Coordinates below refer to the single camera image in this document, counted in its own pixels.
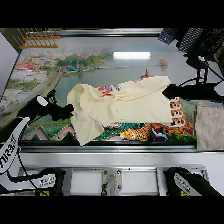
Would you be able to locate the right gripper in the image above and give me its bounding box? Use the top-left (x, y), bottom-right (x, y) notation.
top-left (161, 83), bottom-right (188, 101)

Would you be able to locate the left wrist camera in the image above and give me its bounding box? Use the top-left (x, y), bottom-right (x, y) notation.
top-left (46, 88), bottom-right (58, 105)

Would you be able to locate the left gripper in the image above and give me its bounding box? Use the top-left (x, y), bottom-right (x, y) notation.
top-left (49, 103), bottom-right (75, 122)

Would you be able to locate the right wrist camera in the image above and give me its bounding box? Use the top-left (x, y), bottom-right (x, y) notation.
top-left (185, 54), bottom-right (212, 87)

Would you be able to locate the black cable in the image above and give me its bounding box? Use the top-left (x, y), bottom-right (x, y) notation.
top-left (180, 76), bottom-right (202, 89)

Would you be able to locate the grey garment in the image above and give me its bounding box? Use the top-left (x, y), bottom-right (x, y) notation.
top-left (194, 102), bottom-right (224, 152)

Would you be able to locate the cream garment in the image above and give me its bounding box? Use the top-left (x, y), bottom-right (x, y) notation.
top-left (66, 75), bottom-right (173, 147)

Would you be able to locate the blue checked shirt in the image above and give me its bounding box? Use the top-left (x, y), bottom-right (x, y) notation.
top-left (156, 27), bottom-right (180, 45)

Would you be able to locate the black checked shirt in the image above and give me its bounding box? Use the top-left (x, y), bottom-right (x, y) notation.
top-left (175, 27), bottom-right (205, 54)

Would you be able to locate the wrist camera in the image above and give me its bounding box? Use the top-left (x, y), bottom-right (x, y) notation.
top-left (46, 88), bottom-right (58, 105)
top-left (185, 54), bottom-right (212, 87)

